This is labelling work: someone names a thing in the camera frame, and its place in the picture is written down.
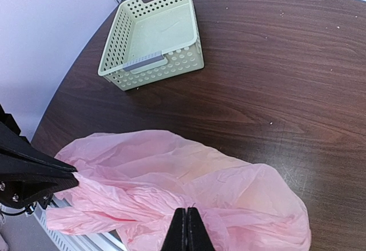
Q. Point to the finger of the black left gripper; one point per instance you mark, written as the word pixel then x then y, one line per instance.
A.
pixel 24 182
pixel 16 146

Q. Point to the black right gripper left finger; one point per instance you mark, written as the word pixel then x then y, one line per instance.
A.
pixel 176 237

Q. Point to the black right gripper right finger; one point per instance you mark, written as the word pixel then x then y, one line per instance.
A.
pixel 197 238

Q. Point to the pink plastic bag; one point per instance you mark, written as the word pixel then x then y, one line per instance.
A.
pixel 133 182

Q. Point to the green perforated plastic basket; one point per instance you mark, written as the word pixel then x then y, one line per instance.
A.
pixel 151 40

